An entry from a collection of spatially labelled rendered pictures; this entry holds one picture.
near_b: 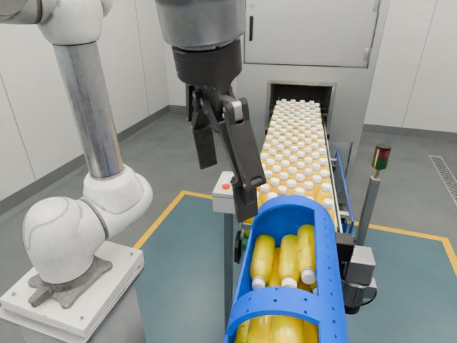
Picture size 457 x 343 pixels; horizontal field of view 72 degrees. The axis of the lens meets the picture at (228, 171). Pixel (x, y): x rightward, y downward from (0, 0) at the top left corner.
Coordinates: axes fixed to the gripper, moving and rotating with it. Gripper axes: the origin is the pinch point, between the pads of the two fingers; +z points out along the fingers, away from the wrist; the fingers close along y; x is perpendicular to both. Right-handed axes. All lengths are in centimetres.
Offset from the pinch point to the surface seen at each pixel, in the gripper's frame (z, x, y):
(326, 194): 65, -61, 42
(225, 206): 64, -20, 58
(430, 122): 223, -411, 215
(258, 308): 35.9, -3.2, -1.7
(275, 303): 35.0, -6.7, -3.0
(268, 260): 55, -18, 20
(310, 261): 48, -26, 9
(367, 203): 79, -84, 39
